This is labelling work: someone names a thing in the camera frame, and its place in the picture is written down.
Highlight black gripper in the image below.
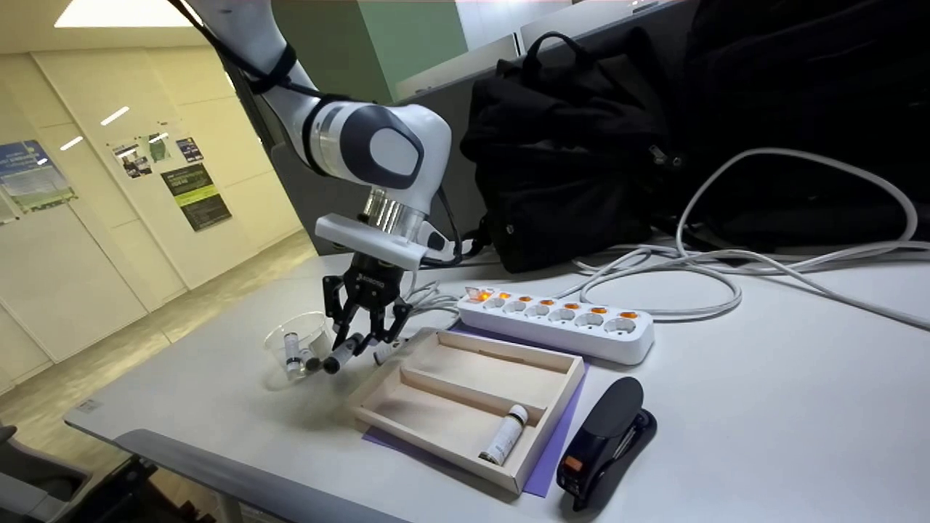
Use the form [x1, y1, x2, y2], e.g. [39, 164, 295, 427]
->
[324, 255, 413, 372]

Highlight wooden tray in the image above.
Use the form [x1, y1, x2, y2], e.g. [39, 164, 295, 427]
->
[346, 326, 590, 499]

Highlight black capped small bottle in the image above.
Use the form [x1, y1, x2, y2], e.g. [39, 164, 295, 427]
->
[302, 351, 343, 379]

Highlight small clear plastic object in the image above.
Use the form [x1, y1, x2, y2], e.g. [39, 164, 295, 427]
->
[259, 311, 337, 392]

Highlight grey desk partition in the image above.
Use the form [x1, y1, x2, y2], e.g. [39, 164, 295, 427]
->
[244, 91, 488, 255]

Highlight white power strip orange switches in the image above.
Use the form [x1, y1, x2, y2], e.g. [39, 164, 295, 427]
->
[455, 284, 657, 369]

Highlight black backpack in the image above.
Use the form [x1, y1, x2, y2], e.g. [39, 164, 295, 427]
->
[461, 26, 702, 277]

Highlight black stapler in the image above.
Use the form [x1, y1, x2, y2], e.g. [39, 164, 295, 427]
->
[555, 374, 661, 514]

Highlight black office chair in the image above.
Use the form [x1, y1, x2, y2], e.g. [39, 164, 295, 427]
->
[0, 422, 214, 523]

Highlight ceiling light panel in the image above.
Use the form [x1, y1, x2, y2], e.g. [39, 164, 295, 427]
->
[54, 0, 206, 32]

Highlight large black bag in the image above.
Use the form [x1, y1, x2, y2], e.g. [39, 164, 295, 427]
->
[665, 0, 930, 255]

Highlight white power strip cord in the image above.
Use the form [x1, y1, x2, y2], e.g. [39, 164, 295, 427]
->
[402, 280, 469, 318]

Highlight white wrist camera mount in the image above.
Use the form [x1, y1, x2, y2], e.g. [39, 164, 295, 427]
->
[311, 212, 432, 273]

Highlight black camera cable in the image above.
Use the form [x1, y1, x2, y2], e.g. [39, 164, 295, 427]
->
[426, 226, 488, 271]

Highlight dark green wall poster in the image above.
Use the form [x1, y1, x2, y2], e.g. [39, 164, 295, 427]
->
[157, 161, 237, 235]

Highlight small wall notice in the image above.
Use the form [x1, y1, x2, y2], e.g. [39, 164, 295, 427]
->
[173, 133, 206, 167]
[144, 129, 176, 167]
[115, 142, 154, 184]

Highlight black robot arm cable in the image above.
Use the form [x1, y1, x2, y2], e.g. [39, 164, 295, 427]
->
[170, 0, 391, 106]

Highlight blue green wall poster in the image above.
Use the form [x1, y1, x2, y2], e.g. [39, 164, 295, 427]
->
[0, 141, 80, 215]

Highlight white looped cable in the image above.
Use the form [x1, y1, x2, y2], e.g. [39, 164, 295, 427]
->
[571, 146, 924, 328]

